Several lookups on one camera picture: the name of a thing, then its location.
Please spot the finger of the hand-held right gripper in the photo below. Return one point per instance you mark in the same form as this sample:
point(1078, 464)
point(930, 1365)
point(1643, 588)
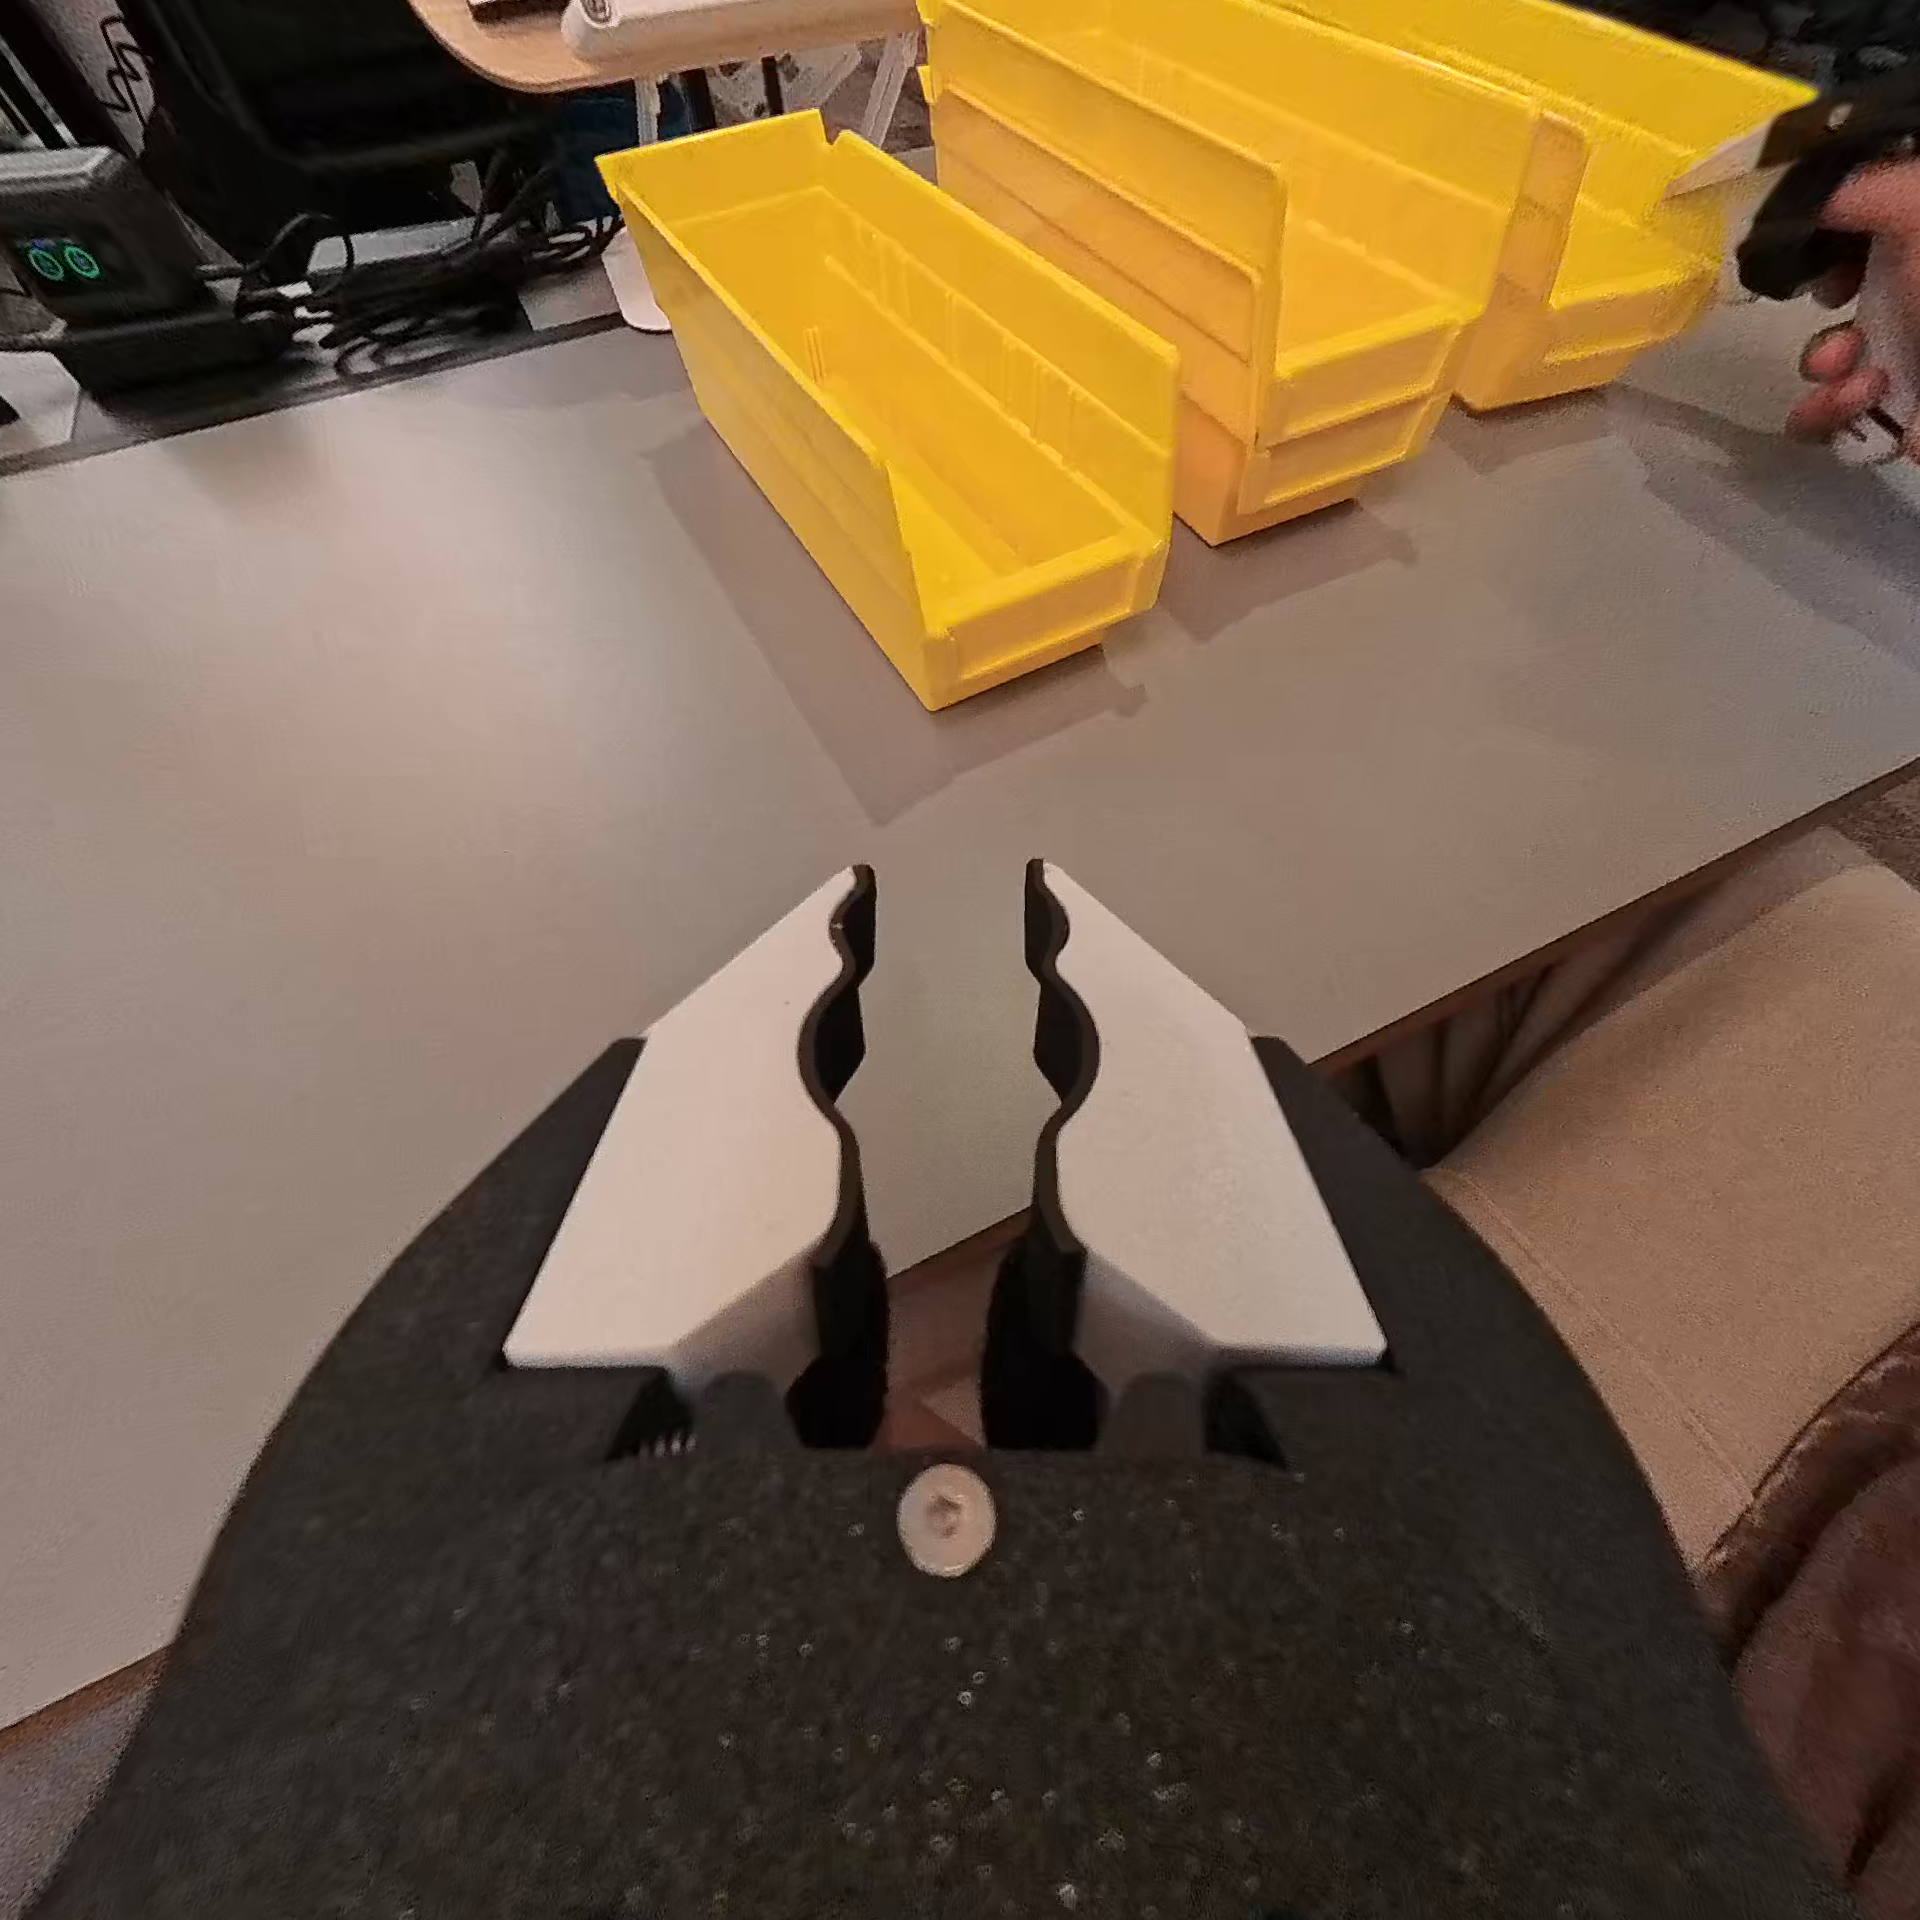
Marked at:
point(1739, 165)

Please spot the black power adapter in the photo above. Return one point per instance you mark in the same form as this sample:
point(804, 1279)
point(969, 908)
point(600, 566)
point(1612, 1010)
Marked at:
point(165, 353)

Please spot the black office chair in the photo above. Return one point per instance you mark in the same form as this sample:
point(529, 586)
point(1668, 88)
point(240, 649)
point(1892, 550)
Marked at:
point(346, 90)

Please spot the grey desk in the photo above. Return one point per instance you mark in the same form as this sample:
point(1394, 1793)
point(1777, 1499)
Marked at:
point(375, 751)

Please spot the person's beige trousers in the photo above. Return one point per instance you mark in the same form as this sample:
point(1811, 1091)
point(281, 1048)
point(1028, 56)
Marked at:
point(1680, 1200)

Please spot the black power station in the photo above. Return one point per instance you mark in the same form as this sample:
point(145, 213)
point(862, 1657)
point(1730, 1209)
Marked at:
point(90, 240)

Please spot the person's brown trousers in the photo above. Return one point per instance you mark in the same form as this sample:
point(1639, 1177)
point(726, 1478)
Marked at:
point(1831, 1650)

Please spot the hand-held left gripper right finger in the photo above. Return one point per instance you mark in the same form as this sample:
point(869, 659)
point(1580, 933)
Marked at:
point(1200, 1200)

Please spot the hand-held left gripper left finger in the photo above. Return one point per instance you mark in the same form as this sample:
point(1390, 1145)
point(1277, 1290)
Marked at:
point(690, 1200)

